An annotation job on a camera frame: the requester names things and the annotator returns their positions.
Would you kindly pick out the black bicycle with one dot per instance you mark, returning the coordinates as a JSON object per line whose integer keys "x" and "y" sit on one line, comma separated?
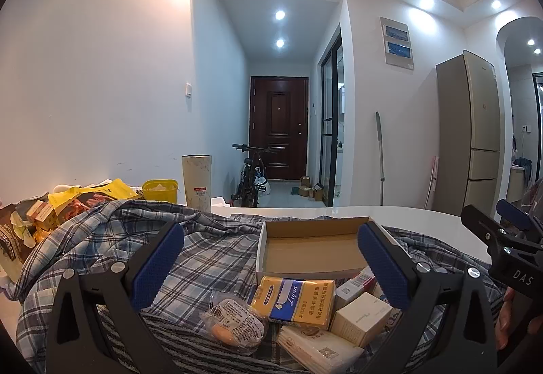
{"x": 250, "y": 187}

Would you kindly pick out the sliding glass door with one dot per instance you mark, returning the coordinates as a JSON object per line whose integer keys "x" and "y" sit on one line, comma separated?
{"x": 328, "y": 124}

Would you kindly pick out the red and white box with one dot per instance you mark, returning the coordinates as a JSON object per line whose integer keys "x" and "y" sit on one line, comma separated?
{"x": 352, "y": 287}

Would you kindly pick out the white light switch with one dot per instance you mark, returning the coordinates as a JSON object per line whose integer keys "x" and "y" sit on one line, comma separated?
{"x": 188, "y": 89}

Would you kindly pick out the beige refrigerator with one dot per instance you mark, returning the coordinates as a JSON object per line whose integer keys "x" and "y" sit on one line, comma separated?
{"x": 479, "y": 124}

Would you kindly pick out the brown snack bag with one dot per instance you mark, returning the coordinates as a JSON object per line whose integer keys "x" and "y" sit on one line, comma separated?
{"x": 12, "y": 242}

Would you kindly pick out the grey wall electrical panel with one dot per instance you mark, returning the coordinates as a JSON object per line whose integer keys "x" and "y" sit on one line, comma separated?
{"x": 396, "y": 56}

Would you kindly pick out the plastic-wrapped pastry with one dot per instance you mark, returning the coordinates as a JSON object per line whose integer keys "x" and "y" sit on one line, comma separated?
{"x": 233, "y": 323}

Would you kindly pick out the white plastic bag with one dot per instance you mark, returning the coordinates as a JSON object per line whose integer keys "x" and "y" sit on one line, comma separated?
{"x": 263, "y": 186}

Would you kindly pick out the tall white carton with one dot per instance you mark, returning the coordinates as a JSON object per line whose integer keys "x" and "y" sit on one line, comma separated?
{"x": 196, "y": 179}

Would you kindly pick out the white tissue pack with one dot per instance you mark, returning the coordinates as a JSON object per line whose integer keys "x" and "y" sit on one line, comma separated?
{"x": 318, "y": 350}

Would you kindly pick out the blue plaid shirt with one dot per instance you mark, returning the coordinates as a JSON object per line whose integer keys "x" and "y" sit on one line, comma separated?
{"x": 212, "y": 247}

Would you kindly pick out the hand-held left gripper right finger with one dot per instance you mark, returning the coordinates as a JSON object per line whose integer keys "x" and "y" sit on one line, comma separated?
{"x": 384, "y": 268}

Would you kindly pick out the person's right hand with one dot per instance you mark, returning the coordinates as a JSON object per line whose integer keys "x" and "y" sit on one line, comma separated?
{"x": 505, "y": 323}

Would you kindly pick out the yellow tissue pack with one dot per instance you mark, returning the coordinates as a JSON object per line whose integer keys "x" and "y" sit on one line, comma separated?
{"x": 292, "y": 302}

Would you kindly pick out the dark red entrance door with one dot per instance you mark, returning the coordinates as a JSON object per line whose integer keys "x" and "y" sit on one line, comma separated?
{"x": 280, "y": 111}

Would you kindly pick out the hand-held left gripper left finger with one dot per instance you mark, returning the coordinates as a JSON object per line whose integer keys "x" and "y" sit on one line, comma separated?
{"x": 157, "y": 268}

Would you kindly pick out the white stick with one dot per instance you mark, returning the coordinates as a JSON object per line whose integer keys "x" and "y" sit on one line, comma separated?
{"x": 430, "y": 183}

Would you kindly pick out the yellow plastic container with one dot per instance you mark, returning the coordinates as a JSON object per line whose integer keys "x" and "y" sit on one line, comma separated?
{"x": 159, "y": 194}

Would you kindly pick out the white foam container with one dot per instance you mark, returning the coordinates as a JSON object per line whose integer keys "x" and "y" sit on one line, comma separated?
{"x": 219, "y": 206}

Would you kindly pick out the shallow cardboard tray box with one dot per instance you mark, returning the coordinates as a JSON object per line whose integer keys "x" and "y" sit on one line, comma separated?
{"x": 309, "y": 251}

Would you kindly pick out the small white barcode box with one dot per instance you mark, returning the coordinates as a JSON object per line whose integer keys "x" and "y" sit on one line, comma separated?
{"x": 360, "y": 319}

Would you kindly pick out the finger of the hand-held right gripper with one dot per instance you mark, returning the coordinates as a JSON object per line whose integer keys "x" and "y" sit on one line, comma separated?
{"x": 483, "y": 225}
{"x": 515, "y": 215}

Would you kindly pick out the yellow plastic bag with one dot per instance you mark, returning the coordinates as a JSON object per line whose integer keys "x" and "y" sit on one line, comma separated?
{"x": 110, "y": 189}

